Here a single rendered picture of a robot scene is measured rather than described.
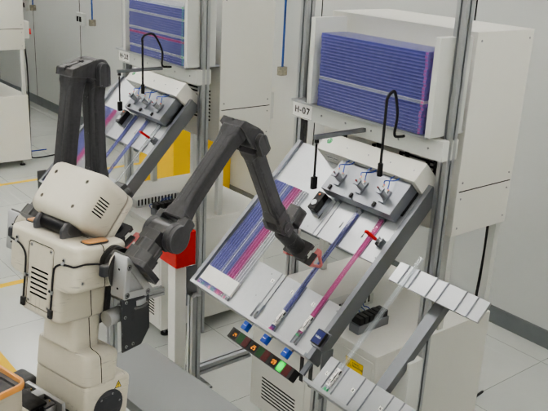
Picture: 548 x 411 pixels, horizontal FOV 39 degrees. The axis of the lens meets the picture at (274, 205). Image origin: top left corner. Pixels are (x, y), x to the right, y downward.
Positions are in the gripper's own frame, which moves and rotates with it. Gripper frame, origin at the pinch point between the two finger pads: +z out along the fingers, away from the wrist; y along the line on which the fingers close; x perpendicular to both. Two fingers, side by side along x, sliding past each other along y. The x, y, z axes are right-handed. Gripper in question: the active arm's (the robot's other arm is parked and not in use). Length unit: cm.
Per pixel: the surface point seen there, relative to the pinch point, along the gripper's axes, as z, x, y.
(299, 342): 4.2, 25.2, -13.4
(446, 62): -27, -71, -23
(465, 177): 16, -55, -22
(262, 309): 4.6, 22.4, 8.9
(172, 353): 53, 56, 84
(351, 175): -0.3, -34.2, 7.7
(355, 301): 5.5, 3.9, -21.6
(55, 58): 159, -103, 623
